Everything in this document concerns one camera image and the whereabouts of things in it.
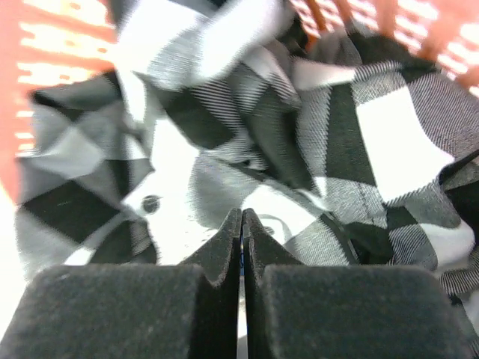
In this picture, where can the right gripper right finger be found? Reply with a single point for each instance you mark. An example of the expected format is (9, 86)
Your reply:
(299, 311)

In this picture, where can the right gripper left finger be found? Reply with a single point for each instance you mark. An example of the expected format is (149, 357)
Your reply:
(134, 310)

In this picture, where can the black white checkered shirt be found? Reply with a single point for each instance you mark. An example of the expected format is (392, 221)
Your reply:
(354, 151)

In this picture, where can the pink plastic basket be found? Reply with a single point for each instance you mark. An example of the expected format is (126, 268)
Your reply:
(46, 43)

